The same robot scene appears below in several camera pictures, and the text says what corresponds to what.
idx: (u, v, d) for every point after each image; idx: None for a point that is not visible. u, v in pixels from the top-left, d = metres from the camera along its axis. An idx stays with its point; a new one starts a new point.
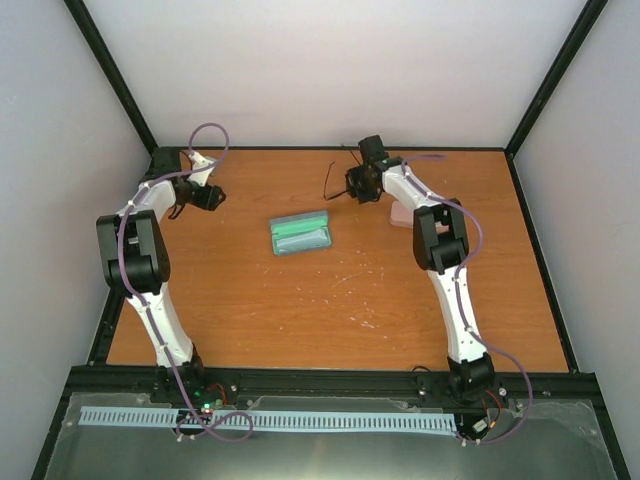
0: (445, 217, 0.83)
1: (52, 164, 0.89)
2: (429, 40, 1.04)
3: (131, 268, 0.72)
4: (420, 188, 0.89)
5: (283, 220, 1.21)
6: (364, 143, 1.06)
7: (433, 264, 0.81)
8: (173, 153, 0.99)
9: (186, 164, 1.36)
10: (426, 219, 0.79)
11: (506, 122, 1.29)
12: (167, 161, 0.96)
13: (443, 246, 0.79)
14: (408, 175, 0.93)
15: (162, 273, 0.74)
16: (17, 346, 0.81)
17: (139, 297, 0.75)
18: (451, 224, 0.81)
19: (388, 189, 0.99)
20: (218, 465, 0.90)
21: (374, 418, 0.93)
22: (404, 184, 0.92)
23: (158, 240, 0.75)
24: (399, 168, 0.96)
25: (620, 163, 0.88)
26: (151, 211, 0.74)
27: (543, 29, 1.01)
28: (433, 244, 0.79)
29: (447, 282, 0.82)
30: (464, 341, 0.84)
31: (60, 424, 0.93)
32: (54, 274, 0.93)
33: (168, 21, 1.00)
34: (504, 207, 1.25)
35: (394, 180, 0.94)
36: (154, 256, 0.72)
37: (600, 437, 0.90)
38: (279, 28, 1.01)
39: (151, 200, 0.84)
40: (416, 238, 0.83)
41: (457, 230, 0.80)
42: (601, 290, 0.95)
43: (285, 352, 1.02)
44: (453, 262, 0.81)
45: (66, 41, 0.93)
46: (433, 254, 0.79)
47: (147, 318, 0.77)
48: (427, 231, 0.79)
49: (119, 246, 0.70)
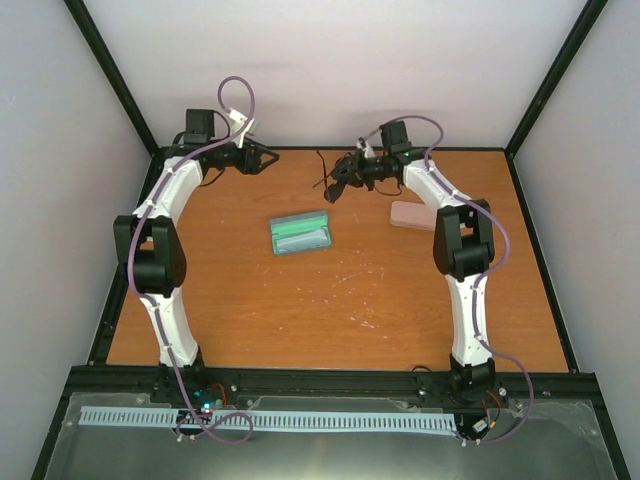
0: (471, 219, 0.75)
1: (51, 163, 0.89)
2: (429, 40, 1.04)
3: (144, 270, 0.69)
4: (445, 185, 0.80)
5: (282, 221, 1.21)
6: (386, 129, 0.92)
7: (453, 270, 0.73)
8: (207, 115, 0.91)
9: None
10: (451, 220, 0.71)
11: (506, 122, 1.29)
12: (198, 125, 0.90)
13: (468, 251, 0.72)
14: (432, 171, 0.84)
15: (175, 278, 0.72)
16: (17, 346, 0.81)
17: (149, 297, 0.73)
18: (477, 228, 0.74)
19: (408, 183, 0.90)
20: (218, 465, 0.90)
21: (374, 418, 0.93)
22: (427, 179, 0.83)
23: (174, 246, 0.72)
24: (422, 163, 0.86)
25: (620, 163, 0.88)
26: (170, 221, 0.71)
27: (542, 29, 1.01)
28: (457, 248, 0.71)
29: (465, 289, 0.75)
30: (471, 347, 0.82)
31: (60, 424, 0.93)
32: (54, 274, 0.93)
33: (168, 22, 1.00)
34: (504, 207, 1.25)
35: (417, 175, 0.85)
36: (169, 264, 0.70)
37: (600, 437, 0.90)
38: (278, 29, 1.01)
39: (172, 193, 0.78)
40: (437, 240, 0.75)
41: (483, 234, 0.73)
42: (601, 291, 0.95)
43: (285, 352, 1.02)
44: (474, 269, 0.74)
45: (65, 39, 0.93)
46: (456, 259, 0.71)
47: (155, 318, 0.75)
48: (451, 232, 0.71)
49: (133, 249, 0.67)
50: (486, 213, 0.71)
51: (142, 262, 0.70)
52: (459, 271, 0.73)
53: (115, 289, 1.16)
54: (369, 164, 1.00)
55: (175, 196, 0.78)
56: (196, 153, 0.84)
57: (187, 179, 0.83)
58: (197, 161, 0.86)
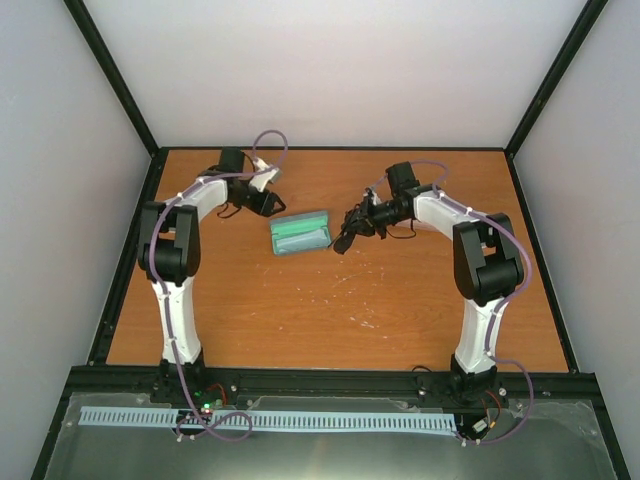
0: (490, 236, 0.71)
1: (51, 163, 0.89)
2: (429, 40, 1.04)
3: (161, 256, 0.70)
4: (458, 206, 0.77)
5: (282, 221, 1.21)
6: (392, 171, 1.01)
7: (477, 294, 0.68)
8: (240, 154, 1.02)
9: (249, 167, 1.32)
10: (471, 238, 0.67)
11: (506, 122, 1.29)
12: (231, 163, 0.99)
13: (495, 273, 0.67)
14: (441, 197, 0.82)
15: (189, 268, 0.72)
16: (17, 346, 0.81)
17: (161, 285, 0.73)
18: (499, 246, 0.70)
19: (419, 214, 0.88)
20: (218, 465, 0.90)
21: (374, 418, 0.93)
22: (438, 206, 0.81)
23: (194, 236, 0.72)
24: (431, 192, 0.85)
25: (620, 162, 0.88)
26: (194, 208, 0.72)
27: (543, 28, 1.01)
28: (482, 269, 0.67)
29: (484, 311, 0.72)
30: (478, 359, 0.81)
31: (60, 424, 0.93)
32: (53, 274, 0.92)
33: (168, 21, 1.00)
34: (504, 207, 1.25)
35: (426, 205, 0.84)
36: (185, 250, 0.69)
37: (600, 437, 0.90)
38: (278, 29, 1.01)
39: (200, 196, 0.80)
40: (458, 259, 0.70)
41: (507, 253, 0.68)
42: (602, 291, 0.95)
43: (284, 352, 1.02)
44: (499, 293, 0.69)
45: (65, 41, 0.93)
46: (480, 281, 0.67)
47: (165, 307, 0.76)
48: (472, 251, 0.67)
49: (156, 230, 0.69)
50: (505, 230, 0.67)
51: (161, 249, 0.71)
52: (483, 294, 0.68)
53: (115, 289, 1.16)
54: (379, 210, 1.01)
55: (203, 199, 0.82)
56: (225, 177, 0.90)
57: (217, 191, 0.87)
58: (225, 182, 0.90)
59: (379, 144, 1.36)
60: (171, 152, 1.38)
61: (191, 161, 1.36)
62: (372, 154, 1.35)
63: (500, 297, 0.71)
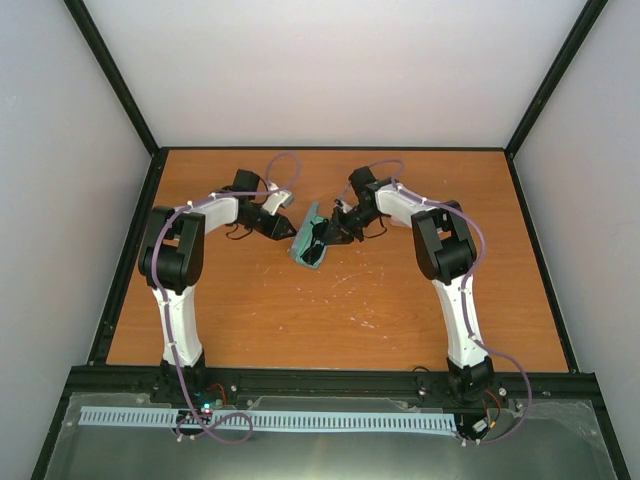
0: (445, 221, 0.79)
1: (51, 164, 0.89)
2: (430, 40, 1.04)
3: (160, 263, 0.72)
4: (415, 196, 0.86)
5: (299, 241, 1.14)
6: (354, 173, 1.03)
7: (439, 274, 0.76)
8: (254, 176, 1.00)
9: (261, 186, 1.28)
10: (426, 224, 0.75)
11: (507, 121, 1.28)
12: (245, 184, 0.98)
13: (451, 254, 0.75)
14: (400, 189, 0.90)
15: (189, 277, 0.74)
16: (16, 345, 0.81)
17: (162, 292, 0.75)
18: (452, 228, 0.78)
19: (382, 209, 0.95)
20: (219, 465, 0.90)
21: (373, 418, 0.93)
22: (397, 197, 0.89)
23: (197, 245, 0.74)
24: (390, 186, 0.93)
25: (620, 161, 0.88)
26: (202, 216, 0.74)
27: (543, 27, 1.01)
28: (440, 251, 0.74)
29: (453, 292, 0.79)
30: (467, 348, 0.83)
31: (60, 425, 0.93)
32: (53, 273, 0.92)
33: (168, 22, 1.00)
34: (504, 207, 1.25)
35: (387, 197, 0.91)
36: (186, 260, 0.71)
37: (600, 437, 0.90)
38: (278, 29, 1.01)
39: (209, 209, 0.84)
40: (418, 245, 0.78)
41: (460, 234, 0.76)
42: (601, 290, 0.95)
43: (284, 352, 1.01)
44: (459, 270, 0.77)
45: (65, 42, 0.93)
46: (440, 263, 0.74)
47: (164, 313, 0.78)
48: (430, 237, 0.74)
49: (160, 237, 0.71)
50: (456, 212, 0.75)
51: (162, 255, 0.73)
52: (444, 274, 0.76)
53: (115, 289, 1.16)
54: (351, 217, 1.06)
55: (211, 211, 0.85)
56: (236, 195, 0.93)
57: (227, 207, 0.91)
58: (236, 200, 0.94)
59: (380, 144, 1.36)
60: (171, 152, 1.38)
61: (192, 161, 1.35)
62: (373, 154, 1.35)
63: (464, 274, 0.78)
